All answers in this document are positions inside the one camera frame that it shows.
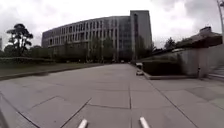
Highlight grey concrete slab pavement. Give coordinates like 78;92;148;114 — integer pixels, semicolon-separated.
0;63;224;128

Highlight small white robot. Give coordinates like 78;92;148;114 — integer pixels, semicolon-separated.
135;62;145;76

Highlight row of trees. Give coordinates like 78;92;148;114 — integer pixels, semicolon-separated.
28;34;134;64

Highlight large curved grey building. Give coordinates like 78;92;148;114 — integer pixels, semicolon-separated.
41;9;153;63

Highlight green hedge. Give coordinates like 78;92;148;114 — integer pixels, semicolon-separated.
141;59;183;76

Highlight grey concrete kerb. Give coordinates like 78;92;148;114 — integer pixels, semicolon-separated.
133;64;191;81

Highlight robot's own part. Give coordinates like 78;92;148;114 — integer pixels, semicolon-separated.
139;116;151;128
77;118;89;128

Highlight grass lawn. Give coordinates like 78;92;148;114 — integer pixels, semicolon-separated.
0;62;101;78

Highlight low dark hedge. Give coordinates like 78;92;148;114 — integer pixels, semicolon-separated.
0;56;54;66

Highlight building with dark roof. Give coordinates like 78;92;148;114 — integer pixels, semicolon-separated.
173;25;224;49

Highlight pine tree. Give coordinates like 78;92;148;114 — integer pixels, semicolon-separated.
5;23;34;58

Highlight grey stairs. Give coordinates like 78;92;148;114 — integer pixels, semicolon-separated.
208;64;224;81

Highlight lamp post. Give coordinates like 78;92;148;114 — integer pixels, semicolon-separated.
215;0;224;44

